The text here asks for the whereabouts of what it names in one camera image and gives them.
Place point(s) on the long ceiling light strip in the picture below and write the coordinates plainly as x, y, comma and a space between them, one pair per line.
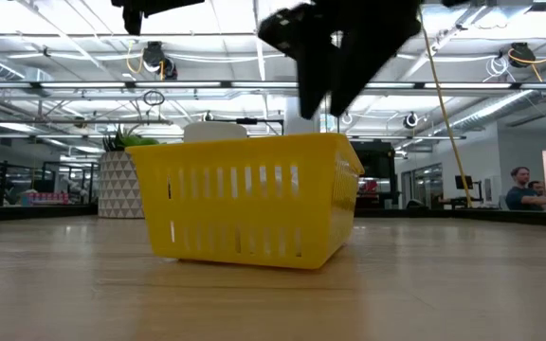
206, 85

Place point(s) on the yellow plastic basket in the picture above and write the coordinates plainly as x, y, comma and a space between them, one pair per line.
235, 208

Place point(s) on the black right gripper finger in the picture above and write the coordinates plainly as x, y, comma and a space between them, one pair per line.
313, 80
349, 76

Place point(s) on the plant in triangle-patterned pot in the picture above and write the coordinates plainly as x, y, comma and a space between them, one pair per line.
116, 189

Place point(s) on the row of red boxes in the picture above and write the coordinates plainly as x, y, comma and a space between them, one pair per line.
48, 198

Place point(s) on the silver ventilation duct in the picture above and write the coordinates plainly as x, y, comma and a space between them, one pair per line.
491, 111

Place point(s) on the person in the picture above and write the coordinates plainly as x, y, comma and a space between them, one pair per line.
538, 187
519, 199

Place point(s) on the white pillar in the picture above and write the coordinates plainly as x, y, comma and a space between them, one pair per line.
292, 124

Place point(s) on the small black monitor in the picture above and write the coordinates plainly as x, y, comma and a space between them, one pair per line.
463, 182

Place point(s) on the black background frame stand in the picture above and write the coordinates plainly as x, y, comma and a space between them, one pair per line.
254, 121

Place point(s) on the white pill bottle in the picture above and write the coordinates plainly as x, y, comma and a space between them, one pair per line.
215, 132

